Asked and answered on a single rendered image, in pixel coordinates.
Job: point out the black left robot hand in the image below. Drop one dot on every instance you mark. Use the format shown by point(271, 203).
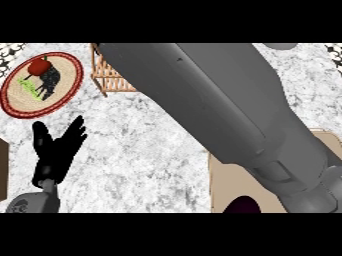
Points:
point(54, 153)

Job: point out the dark grey lumpy food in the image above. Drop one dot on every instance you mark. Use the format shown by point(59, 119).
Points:
point(50, 80)

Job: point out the grey rounded object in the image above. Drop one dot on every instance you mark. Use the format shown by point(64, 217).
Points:
point(280, 45)

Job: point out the beige tray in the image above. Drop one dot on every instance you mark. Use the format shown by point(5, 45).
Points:
point(233, 180)

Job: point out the round red-rimmed woven plate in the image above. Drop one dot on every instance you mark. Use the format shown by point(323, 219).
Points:
point(16, 100)

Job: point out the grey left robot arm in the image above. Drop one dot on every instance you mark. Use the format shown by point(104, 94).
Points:
point(33, 201)

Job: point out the red apple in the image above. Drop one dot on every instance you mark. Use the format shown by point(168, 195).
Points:
point(38, 67)

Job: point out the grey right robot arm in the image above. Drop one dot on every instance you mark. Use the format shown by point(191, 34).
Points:
point(212, 110)

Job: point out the green leafy vegetable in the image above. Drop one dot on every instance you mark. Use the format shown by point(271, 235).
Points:
point(29, 87)

